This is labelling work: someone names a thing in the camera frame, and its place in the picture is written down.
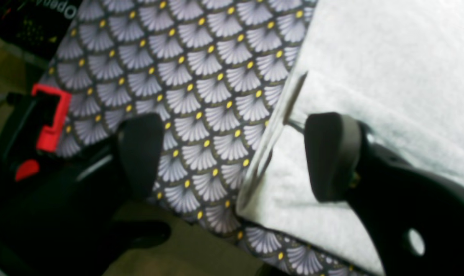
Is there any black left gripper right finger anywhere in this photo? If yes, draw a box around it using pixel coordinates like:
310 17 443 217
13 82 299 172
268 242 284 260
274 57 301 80
304 112 464 276

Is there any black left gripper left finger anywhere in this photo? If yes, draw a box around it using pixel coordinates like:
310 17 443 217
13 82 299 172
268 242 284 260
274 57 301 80
0 113 171 276

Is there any light grey T-shirt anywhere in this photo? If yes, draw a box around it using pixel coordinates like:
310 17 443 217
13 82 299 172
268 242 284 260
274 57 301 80
236 0 464 276

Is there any red black table clamp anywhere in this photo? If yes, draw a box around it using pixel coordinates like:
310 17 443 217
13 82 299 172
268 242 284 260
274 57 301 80
0 83 71 182

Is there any black OpenArm case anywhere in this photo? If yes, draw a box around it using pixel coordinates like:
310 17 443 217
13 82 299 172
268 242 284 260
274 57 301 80
0 0 82 59

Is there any fan patterned tablecloth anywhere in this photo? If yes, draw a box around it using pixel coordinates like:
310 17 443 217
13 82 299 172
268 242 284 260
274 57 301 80
37 0 367 276

